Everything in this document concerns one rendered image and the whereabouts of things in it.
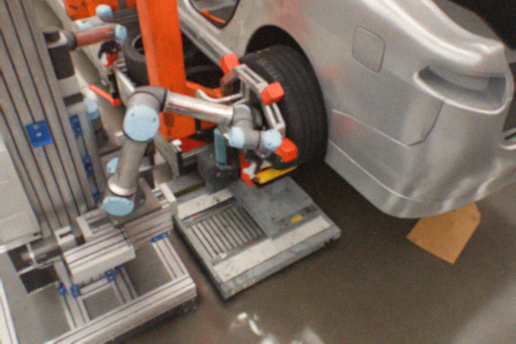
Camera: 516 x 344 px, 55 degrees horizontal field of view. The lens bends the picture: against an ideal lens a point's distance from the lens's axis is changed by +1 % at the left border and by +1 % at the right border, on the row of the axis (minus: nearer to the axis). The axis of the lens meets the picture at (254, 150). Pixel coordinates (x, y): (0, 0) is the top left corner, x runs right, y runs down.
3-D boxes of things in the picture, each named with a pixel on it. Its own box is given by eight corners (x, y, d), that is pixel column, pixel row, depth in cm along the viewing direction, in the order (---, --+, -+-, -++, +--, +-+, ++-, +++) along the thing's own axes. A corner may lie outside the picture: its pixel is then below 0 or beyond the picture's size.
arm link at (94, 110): (92, 135, 242) (86, 113, 233) (70, 128, 246) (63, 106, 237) (107, 122, 250) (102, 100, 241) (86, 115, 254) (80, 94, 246)
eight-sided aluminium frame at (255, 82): (282, 182, 265) (287, 99, 230) (272, 186, 263) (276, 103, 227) (232, 130, 300) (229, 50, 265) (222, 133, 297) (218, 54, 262)
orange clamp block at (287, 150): (286, 147, 250) (296, 157, 245) (273, 153, 247) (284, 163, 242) (287, 137, 246) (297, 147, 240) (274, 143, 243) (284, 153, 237)
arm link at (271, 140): (262, 126, 186) (284, 129, 188) (255, 135, 196) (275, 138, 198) (262, 146, 183) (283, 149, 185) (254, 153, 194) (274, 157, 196)
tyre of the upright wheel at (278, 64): (343, 90, 233) (267, 21, 269) (303, 106, 224) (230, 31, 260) (319, 179, 281) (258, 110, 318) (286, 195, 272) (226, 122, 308)
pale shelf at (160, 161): (167, 164, 300) (166, 160, 298) (140, 175, 293) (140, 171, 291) (139, 128, 327) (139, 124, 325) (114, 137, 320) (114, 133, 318)
